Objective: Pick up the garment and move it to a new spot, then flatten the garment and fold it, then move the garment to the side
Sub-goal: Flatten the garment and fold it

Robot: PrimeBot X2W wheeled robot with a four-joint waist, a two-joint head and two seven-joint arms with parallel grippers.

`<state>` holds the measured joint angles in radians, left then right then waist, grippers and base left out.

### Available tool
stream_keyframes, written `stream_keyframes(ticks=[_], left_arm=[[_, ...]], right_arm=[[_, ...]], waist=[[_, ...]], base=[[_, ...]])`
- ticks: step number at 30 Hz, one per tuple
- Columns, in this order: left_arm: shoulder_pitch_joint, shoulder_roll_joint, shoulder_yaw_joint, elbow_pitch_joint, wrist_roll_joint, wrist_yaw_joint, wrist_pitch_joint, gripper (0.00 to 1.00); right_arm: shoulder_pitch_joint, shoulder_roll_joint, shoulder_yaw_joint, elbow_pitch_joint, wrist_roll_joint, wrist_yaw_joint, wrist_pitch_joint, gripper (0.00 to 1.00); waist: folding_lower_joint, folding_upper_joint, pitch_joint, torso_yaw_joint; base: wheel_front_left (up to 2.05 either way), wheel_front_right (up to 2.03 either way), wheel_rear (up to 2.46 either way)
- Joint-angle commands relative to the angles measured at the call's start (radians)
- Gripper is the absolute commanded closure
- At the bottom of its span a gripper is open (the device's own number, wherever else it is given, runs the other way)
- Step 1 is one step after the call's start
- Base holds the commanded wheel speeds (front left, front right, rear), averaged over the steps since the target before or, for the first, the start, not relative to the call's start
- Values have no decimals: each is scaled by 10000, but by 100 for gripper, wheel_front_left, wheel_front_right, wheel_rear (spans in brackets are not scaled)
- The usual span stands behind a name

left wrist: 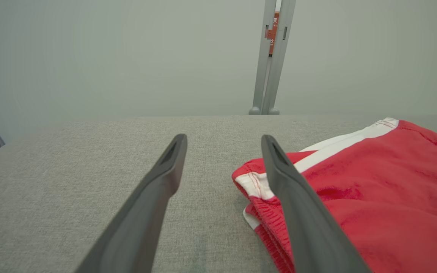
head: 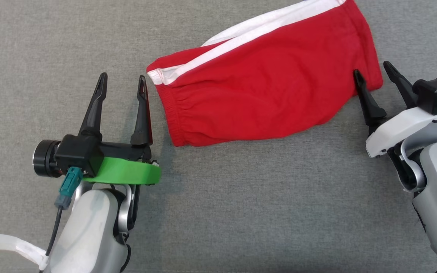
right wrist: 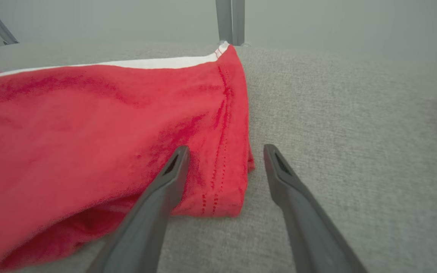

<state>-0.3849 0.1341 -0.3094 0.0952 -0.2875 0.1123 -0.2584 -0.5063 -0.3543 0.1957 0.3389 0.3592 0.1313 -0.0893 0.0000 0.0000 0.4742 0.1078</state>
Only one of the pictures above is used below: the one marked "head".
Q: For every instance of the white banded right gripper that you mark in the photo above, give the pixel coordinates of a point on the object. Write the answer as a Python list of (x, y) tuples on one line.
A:
[(400, 127)]

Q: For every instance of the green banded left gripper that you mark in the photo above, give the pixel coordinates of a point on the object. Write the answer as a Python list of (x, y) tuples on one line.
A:
[(127, 170)]

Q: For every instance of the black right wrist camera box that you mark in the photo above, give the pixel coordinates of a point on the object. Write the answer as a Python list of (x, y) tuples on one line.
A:
[(436, 93)]

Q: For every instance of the red shorts with white stripe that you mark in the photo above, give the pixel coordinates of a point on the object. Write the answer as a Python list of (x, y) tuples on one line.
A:
[(264, 83)]

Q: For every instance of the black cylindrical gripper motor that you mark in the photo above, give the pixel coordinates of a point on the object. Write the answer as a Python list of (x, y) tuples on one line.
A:
[(44, 158)]

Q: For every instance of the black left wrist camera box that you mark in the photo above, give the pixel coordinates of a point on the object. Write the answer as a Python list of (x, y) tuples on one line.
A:
[(78, 153)]

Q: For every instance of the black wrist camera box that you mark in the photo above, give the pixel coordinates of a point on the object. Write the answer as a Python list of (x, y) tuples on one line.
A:
[(436, 93), (78, 153)]

